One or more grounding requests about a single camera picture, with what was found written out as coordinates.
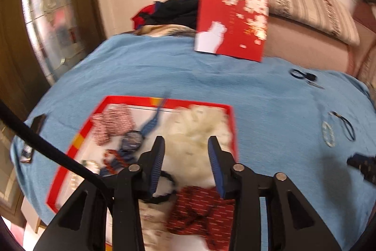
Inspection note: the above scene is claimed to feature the striped floral cushion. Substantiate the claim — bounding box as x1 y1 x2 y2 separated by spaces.
216 0 361 47

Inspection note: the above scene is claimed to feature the cream chiffon scrunchie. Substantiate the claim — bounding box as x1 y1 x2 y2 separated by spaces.
164 104 232 190

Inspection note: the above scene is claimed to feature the red and white box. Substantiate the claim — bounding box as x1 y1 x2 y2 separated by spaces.
194 0 270 63

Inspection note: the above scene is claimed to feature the black cable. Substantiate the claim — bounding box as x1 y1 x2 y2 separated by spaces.
0 101 115 201

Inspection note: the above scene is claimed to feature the pink sofa backrest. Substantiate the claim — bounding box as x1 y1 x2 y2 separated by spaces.
264 1 376 75

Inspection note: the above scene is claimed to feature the white dotted scrunchie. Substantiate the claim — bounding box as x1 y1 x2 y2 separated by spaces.
138 199 177 251

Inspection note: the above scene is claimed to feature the red rimmed white tray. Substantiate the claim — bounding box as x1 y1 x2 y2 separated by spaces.
47 95 238 251

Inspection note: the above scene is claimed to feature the dark clothes pile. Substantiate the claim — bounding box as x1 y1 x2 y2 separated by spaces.
131 0 203 34

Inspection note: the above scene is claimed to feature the blue wristwatch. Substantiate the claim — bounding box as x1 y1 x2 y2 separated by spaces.
98 91 172 178

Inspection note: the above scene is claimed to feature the pearl bracelet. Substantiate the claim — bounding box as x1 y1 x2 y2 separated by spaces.
321 121 336 148

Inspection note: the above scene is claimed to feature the black phone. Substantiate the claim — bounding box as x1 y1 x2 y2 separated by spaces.
20 114 47 164

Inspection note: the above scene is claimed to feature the red bead bracelet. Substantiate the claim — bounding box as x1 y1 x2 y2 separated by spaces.
103 149 133 171

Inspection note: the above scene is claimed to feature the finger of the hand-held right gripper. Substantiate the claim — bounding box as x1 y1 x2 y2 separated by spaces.
347 152 376 181

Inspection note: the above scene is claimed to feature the glass cabinet door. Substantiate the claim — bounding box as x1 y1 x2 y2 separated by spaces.
20 0 97 84

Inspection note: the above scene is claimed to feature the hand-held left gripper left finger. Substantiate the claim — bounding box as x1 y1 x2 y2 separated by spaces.
32 136 166 251

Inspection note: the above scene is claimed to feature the brown patterned cloth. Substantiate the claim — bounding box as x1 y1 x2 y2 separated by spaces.
137 24 197 38

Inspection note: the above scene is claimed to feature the blue blanket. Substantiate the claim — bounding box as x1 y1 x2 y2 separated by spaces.
10 33 375 243

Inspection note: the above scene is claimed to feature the large black hair tie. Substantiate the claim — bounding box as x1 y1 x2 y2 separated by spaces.
329 111 356 142

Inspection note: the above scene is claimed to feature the red plaid scrunchie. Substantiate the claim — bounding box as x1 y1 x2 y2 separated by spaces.
91 107 134 146

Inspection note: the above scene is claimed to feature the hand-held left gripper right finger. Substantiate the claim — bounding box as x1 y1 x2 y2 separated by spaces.
207 136 343 251

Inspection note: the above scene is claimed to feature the red polka dot scrunchie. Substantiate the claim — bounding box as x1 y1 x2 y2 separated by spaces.
166 185 238 251

